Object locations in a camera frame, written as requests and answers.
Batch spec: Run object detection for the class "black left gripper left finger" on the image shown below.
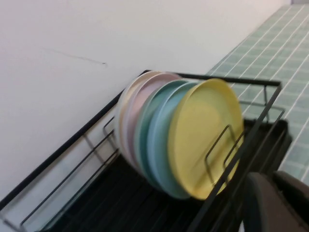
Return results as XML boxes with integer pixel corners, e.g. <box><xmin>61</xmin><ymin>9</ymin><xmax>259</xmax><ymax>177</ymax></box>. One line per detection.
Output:
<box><xmin>241</xmin><ymin>172</ymin><xmax>297</xmax><ymax>232</ymax></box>

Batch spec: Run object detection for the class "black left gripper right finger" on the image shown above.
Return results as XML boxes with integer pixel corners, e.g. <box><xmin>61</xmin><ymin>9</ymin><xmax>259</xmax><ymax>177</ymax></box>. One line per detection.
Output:
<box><xmin>273</xmin><ymin>170</ymin><xmax>309</xmax><ymax>232</ymax></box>

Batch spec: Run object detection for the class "yellow plate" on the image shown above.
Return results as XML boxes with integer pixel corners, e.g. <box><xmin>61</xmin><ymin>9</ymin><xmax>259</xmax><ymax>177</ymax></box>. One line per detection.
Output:
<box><xmin>168</xmin><ymin>77</ymin><xmax>244</xmax><ymax>201</ymax></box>

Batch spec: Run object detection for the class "sky blue plate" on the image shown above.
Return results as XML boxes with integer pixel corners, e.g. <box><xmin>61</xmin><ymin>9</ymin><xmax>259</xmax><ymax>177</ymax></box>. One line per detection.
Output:
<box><xmin>146</xmin><ymin>81</ymin><xmax>201</xmax><ymax>200</ymax></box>

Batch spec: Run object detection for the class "teal green plate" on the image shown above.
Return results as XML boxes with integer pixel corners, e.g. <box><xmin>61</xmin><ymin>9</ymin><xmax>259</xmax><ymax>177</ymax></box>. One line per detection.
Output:
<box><xmin>134</xmin><ymin>79</ymin><xmax>191</xmax><ymax>187</ymax></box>

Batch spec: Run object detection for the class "pink plate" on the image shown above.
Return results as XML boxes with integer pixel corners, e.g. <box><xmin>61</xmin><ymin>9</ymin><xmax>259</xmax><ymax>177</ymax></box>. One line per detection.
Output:
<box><xmin>120</xmin><ymin>72</ymin><xmax>183</xmax><ymax>170</ymax></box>

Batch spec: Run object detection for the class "cream plate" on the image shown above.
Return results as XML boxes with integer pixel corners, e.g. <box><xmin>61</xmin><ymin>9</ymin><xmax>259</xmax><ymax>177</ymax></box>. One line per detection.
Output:
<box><xmin>113</xmin><ymin>70</ymin><xmax>160</xmax><ymax>165</ymax></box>

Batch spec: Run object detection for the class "green tile pattern mat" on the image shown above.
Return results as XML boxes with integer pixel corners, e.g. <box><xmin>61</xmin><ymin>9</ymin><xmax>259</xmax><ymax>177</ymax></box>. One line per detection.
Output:
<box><xmin>205</xmin><ymin>4</ymin><xmax>309</xmax><ymax>184</ymax></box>

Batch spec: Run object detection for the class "black wire dish rack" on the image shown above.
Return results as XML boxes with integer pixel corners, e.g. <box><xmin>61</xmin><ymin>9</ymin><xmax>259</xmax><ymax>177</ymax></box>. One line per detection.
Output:
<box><xmin>0</xmin><ymin>70</ymin><xmax>287</xmax><ymax>232</ymax></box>

